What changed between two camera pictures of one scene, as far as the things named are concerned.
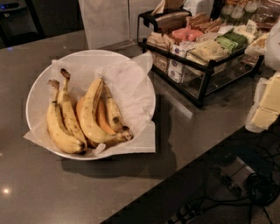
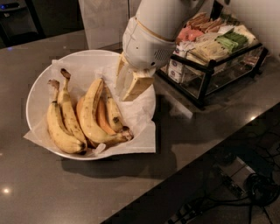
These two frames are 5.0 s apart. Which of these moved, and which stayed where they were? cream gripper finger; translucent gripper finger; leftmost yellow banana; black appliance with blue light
Moved: cream gripper finger; translucent gripper finger
Stayed: leftmost yellow banana; black appliance with blue light
